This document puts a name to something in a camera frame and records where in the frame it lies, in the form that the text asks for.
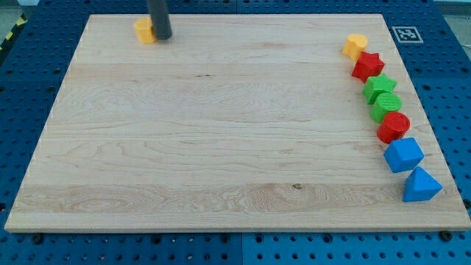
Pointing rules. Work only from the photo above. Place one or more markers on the yellow heart block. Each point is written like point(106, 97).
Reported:
point(354, 45)

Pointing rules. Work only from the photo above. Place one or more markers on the white fiducial marker tag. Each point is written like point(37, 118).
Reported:
point(407, 34)

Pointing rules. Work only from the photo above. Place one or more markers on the yellow pentagon block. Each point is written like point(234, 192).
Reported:
point(144, 30)

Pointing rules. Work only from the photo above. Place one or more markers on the green star block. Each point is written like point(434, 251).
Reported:
point(377, 85)

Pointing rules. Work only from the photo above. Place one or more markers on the wooden board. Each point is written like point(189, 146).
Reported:
point(239, 123)

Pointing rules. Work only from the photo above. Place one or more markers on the blue triangle block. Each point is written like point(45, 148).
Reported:
point(420, 186)

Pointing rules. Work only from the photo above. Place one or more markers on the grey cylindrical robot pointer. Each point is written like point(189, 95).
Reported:
point(159, 14)

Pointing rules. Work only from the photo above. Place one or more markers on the red star block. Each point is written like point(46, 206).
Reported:
point(368, 65)

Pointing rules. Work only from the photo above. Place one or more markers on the green cylinder block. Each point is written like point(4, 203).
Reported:
point(384, 104)

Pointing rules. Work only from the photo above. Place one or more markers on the red cylinder block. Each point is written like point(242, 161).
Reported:
point(394, 126)

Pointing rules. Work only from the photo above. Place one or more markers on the yellow black hazard tape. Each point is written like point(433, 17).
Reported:
point(14, 33)

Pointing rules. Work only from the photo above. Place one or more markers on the blue cube block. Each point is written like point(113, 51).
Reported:
point(403, 155)

